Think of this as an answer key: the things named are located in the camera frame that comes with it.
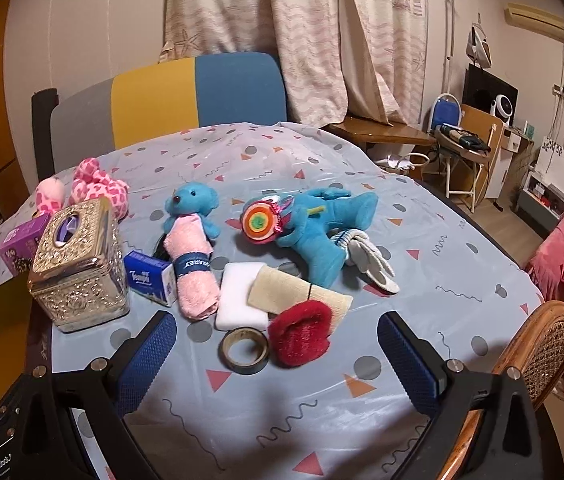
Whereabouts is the patterned beige curtain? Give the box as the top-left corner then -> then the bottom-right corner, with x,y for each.
163,0 -> 428,127

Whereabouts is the small white fan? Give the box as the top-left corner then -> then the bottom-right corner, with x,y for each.
490,94 -> 514,126

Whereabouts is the blue tissue packet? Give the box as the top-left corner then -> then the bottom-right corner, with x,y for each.
124,250 -> 177,307

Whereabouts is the patterned light blue tablecloth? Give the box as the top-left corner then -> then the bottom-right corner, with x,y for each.
0,122 -> 543,479

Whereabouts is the grey yellow blue chair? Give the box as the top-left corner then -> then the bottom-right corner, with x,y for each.
30,52 -> 288,179

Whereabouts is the red fuzzy plush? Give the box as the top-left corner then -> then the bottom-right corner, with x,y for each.
268,300 -> 333,367

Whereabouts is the blue monster plush toy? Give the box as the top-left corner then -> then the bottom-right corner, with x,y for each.
239,188 -> 378,288

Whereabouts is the black monitor screen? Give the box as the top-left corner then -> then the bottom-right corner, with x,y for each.
462,64 -> 518,126

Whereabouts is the pink towel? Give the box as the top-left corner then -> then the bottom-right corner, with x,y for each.
163,214 -> 220,321

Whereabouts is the ornate silver tissue box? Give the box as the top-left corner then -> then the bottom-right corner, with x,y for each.
28,197 -> 130,334

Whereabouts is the white foam sponge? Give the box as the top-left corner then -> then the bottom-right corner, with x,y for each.
215,262 -> 269,332

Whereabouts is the garment steamer on stand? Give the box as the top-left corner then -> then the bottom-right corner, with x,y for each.
442,0 -> 492,93

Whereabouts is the black tape roll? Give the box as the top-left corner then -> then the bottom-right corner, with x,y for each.
218,327 -> 270,375

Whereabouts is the purple cardboard box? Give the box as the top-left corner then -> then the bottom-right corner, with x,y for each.
0,212 -> 51,275

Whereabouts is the wicker rattan chair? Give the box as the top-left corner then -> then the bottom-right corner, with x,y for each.
448,299 -> 564,480

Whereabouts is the blue folding chair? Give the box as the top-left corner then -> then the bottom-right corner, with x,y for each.
428,92 -> 462,132

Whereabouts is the wooden side table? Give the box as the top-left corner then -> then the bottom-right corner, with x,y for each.
325,115 -> 436,150

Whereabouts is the pink spotted plush toy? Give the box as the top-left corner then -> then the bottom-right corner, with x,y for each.
35,157 -> 129,221

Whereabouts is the small blue teddy bear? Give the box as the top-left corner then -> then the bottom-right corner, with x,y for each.
163,182 -> 220,240

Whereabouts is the wall air conditioner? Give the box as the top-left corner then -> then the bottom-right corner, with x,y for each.
504,2 -> 564,42

